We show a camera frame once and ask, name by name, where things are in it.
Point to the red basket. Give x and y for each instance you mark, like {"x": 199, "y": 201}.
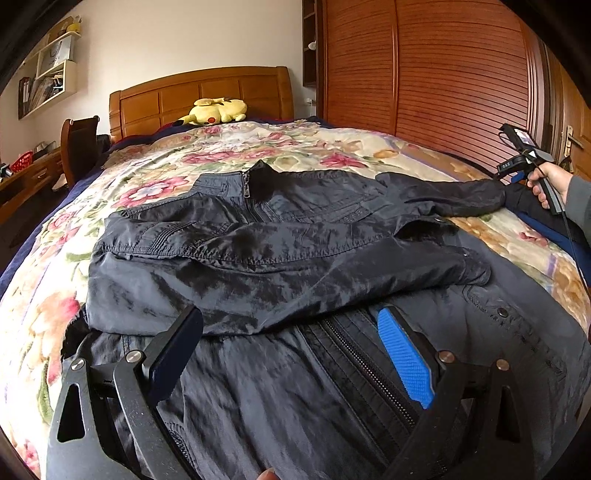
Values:
{"x": 24, "y": 161}

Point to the wooden desk cabinet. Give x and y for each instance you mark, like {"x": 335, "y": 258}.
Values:
{"x": 22, "y": 186}

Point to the dark navy jacket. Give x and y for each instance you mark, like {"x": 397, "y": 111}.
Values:
{"x": 290, "y": 271}

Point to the wooden slatted wardrobe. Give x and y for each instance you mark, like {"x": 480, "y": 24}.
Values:
{"x": 445, "y": 75}

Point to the yellow Pikachu plush toy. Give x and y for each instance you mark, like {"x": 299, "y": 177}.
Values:
{"x": 212, "y": 111}

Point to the wooden chair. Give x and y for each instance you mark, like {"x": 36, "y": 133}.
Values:
{"x": 78, "y": 148}

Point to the wooden bed headboard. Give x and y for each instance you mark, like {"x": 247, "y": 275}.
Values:
{"x": 146, "y": 107}

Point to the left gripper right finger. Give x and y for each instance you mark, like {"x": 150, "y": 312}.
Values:
{"x": 435, "y": 380}

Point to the floral bed quilt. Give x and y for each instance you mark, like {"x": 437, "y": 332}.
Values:
{"x": 33, "y": 326}

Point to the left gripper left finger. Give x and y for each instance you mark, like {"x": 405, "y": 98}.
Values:
{"x": 143, "y": 379}

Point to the white wall shelf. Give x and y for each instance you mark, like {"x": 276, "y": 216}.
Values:
{"x": 50, "y": 70}

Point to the person's right hand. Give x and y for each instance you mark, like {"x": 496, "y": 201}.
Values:
{"x": 549, "y": 180}

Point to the grey sleeved right forearm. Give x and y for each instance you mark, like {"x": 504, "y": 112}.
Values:
{"x": 578, "y": 205}

